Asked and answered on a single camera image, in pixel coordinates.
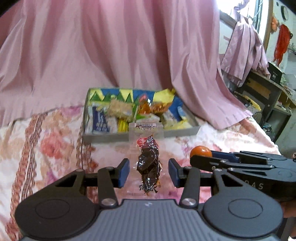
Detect small orange fruit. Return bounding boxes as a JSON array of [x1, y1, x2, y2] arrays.
[[190, 146, 212, 158]]

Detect dark brown snack packet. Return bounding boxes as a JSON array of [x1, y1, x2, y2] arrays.
[[128, 122, 164, 196]]

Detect dark blue snack bar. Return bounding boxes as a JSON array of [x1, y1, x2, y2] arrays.
[[92, 106, 110, 133]]

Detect yellow snack packet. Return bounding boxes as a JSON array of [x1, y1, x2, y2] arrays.
[[117, 118, 134, 133]]

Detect clear white snack packet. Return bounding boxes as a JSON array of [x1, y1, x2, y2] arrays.
[[135, 113, 160, 126]]

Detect orange candy bag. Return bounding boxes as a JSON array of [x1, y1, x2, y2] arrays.
[[137, 94, 172, 114]]

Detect person's right hand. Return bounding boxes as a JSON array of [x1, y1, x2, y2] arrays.
[[280, 200, 296, 218]]

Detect black fan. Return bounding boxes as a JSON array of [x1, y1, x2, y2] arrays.
[[252, 111, 264, 127]]

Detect grey tray with colourful liner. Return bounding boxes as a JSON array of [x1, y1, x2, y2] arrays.
[[82, 88, 200, 143]]

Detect dark wooden shelf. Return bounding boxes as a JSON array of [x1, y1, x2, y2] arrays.
[[236, 70, 295, 141]]

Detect small tied pink curtain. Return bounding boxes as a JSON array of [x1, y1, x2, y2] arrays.
[[220, 0, 271, 88]]

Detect orange hanging decoration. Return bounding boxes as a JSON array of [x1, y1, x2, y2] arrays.
[[271, 16, 293, 66]]

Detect large pink curtain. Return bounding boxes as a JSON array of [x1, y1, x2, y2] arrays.
[[1, 1, 250, 130]]

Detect window frame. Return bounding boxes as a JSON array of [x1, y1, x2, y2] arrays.
[[216, 0, 273, 49]]

